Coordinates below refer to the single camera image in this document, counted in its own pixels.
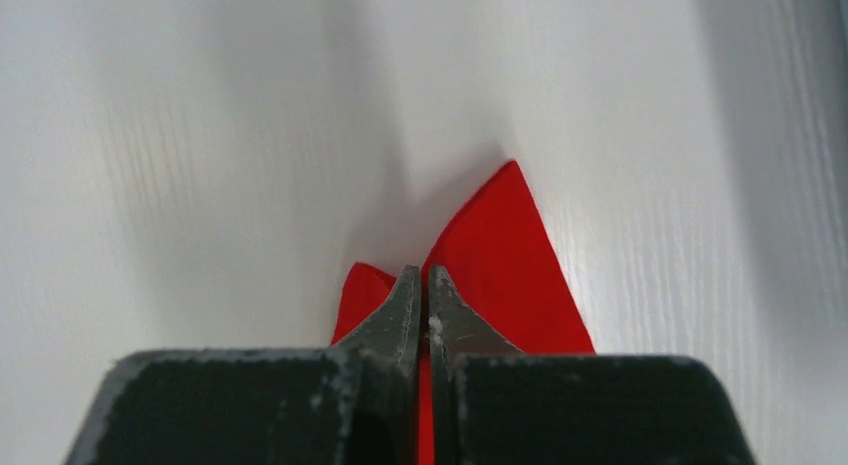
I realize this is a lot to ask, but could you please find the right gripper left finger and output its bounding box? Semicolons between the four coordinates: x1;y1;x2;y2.
66;266;422;464

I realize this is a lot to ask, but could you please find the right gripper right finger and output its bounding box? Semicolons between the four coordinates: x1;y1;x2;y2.
428;265;755;464

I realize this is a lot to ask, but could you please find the red t shirt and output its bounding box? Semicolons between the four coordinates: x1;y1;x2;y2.
331;160;595;464

